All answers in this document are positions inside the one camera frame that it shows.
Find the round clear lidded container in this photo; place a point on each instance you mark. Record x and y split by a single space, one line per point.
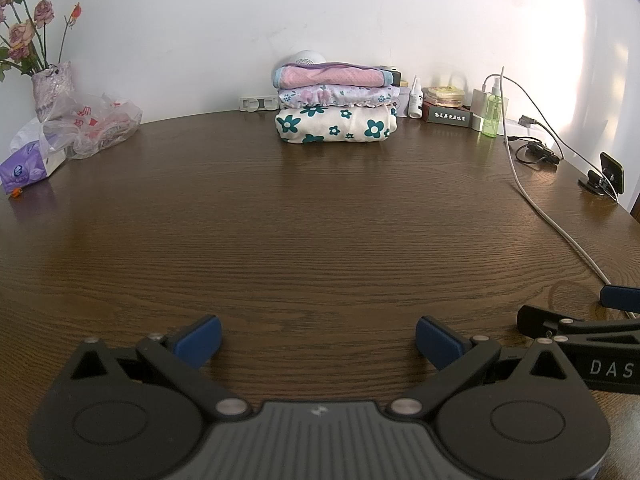
445 94

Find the small black box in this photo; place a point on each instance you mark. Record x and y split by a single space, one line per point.
395 76

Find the green spray bottle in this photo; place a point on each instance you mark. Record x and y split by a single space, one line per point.
492 110

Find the purple tissue pack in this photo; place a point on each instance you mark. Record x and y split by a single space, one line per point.
27 167

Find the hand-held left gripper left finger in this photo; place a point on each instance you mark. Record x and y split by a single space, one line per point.
200 340

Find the black box white lettering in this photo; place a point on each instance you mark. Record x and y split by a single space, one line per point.
447 115

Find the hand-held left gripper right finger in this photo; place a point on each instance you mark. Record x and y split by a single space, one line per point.
437 340

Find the dried rose bouquet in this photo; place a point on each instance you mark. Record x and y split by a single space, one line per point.
27 30

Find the white charger block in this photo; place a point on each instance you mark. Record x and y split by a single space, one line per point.
481 107

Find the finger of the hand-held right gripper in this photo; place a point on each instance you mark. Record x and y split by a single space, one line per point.
622 297
550 322

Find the white folded clothes teal flowers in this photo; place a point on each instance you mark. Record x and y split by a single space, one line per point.
335 125

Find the purple floral folded clothes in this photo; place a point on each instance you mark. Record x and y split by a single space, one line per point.
335 96

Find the small white bottle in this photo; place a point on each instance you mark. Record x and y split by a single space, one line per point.
415 100

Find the purple wrapped vase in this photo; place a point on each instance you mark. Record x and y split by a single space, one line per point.
50 90

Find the pink and blue garment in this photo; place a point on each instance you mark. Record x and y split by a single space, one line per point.
335 76

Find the white plastic bracket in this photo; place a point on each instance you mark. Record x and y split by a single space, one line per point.
257 103

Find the clear plastic bag red print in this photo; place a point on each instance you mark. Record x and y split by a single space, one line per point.
95 125

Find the black phone holder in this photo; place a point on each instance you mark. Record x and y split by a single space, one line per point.
607 175

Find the white round device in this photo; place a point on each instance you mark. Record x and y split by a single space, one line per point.
300 60

